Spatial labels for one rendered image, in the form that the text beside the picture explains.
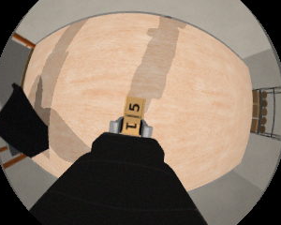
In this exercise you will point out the tan wooden number cube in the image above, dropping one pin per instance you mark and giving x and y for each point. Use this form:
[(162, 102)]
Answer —
[(131, 125), (134, 107)]

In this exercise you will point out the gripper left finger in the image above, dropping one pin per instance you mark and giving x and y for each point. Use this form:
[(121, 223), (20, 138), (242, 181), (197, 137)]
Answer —
[(114, 125)]

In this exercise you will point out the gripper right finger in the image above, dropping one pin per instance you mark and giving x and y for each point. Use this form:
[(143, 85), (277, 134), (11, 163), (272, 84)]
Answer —
[(145, 130)]

